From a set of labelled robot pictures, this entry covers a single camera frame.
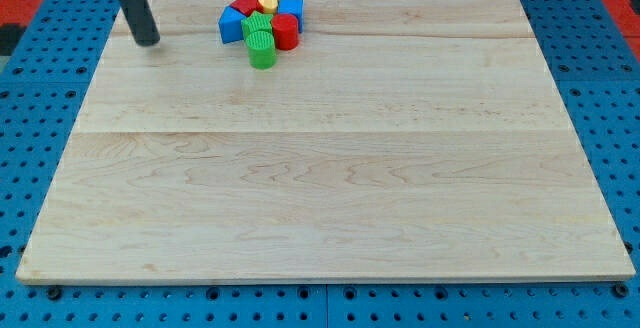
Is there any light wooden board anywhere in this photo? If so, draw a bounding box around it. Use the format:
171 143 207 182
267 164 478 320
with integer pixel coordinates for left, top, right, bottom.
16 0 635 286

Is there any green cylinder block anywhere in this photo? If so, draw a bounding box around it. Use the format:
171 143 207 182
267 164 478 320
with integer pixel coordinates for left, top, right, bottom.
245 31 277 69

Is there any red cylinder block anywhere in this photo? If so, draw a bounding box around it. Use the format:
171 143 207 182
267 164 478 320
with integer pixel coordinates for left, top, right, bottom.
271 13 299 51

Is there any green star block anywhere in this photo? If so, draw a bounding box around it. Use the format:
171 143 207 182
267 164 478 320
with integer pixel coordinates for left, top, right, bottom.
241 11 273 40

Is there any blue cube block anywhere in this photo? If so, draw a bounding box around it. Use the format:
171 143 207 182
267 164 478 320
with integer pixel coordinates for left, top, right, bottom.
277 0 304 33

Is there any blue pentagon block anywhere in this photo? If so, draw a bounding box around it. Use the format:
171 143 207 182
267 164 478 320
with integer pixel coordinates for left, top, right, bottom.
218 6 246 44

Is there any yellow heart block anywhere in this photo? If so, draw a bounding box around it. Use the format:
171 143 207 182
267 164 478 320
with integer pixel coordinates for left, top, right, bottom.
258 0 279 14

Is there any red star block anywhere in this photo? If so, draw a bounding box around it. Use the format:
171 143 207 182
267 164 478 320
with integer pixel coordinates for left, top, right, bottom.
230 0 262 17

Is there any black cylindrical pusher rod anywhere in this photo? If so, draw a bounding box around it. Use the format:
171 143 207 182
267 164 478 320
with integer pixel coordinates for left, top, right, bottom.
118 0 160 47

